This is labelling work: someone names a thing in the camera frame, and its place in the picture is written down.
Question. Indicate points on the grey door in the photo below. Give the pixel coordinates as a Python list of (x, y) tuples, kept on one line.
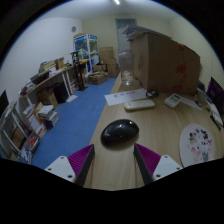
[(123, 30)]

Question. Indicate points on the dark computer monitor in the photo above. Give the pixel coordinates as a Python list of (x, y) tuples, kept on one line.
[(216, 93)]

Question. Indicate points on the open white notebook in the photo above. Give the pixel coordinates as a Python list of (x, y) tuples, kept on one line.
[(216, 113)]

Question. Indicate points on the stacked cardboard boxes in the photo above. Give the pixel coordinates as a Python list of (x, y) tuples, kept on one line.
[(108, 60)]

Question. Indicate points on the pile of books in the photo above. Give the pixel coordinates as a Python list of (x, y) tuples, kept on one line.
[(47, 115)]

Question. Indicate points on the round wall fixture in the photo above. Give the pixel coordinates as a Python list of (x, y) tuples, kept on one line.
[(74, 29)]

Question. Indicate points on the white remote control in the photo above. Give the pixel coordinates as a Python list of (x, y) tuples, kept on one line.
[(139, 104)]

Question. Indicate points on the round white printed mouse pad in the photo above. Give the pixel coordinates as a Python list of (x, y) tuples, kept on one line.
[(196, 145)]

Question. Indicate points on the white bookshelf unit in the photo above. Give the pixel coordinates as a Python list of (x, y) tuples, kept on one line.
[(20, 133)]

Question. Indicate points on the black metal stand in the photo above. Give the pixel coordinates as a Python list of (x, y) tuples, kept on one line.
[(80, 73)]

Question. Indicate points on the white remote with display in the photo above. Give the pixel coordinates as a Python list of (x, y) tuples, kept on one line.
[(172, 100)]

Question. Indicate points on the black marker pen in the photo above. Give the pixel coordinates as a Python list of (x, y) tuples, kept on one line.
[(216, 122)]

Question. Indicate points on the large cardboard box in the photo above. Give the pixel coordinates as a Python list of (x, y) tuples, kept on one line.
[(163, 63)]

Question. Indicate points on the ceiling light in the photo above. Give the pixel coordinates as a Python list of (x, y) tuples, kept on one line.
[(117, 2)]

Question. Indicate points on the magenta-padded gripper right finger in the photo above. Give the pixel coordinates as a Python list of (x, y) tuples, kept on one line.
[(165, 165)]

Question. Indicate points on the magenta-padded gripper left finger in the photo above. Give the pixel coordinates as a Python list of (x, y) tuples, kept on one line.
[(61, 166)]

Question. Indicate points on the blue white display cabinet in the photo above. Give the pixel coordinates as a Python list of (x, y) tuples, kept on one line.
[(85, 50)]

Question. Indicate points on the small cardboard box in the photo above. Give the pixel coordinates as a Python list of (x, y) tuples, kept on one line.
[(48, 97)]

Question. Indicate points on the open cardboard box with items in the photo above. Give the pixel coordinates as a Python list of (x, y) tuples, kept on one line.
[(97, 78)]

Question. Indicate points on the black computer mouse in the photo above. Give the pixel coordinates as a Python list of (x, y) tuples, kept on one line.
[(119, 131)]

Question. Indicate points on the white paper sheet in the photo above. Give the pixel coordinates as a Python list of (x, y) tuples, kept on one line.
[(123, 97), (191, 103)]

